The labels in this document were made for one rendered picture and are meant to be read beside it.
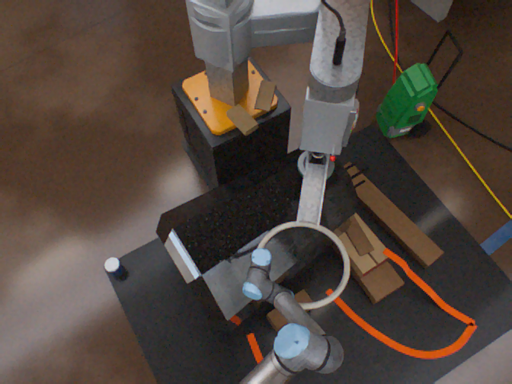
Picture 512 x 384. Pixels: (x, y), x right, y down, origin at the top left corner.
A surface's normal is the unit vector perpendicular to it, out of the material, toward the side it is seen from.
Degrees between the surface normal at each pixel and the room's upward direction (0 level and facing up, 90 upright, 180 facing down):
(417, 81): 34
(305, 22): 90
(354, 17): 0
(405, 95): 72
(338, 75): 0
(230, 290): 45
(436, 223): 0
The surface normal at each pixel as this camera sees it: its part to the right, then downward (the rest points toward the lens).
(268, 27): 0.11, 0.89
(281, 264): 0.40, 0.19
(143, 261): -0.01, -0.44
